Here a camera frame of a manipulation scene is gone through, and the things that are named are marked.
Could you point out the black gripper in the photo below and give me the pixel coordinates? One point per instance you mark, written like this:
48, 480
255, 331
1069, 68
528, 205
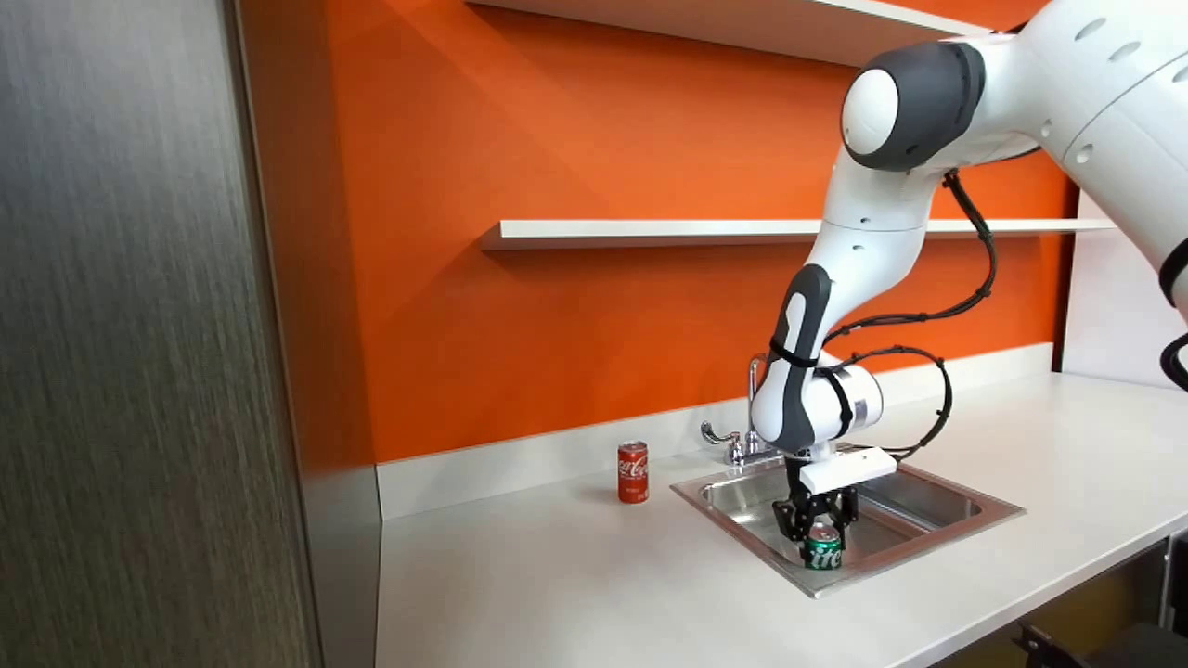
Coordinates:
805, 485

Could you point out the green soda can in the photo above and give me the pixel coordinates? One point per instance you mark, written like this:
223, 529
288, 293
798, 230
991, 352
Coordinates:
825, 542

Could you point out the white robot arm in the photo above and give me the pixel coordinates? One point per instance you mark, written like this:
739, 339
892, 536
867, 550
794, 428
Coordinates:
856, 245

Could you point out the stainless steel sink basin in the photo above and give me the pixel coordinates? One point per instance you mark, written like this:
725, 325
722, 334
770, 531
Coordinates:
914, 507

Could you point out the chrome sink faucet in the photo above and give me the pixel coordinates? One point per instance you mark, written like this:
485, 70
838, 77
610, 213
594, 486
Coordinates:
739, 432

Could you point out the red soda can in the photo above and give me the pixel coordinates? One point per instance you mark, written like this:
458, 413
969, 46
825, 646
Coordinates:
631, 472

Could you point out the black office chair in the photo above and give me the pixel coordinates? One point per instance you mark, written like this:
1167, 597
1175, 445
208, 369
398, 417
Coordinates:
1099, 646

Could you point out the dark wood grain cabinet panel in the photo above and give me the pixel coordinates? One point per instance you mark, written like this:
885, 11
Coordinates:
135, 334

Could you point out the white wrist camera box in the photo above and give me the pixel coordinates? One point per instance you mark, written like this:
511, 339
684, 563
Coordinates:
847, 467

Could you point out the long white wall shelf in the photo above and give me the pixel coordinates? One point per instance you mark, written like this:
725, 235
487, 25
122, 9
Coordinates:
642, 230

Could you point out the thick white wall shelf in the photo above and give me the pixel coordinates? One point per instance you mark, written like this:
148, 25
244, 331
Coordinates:
742, 25

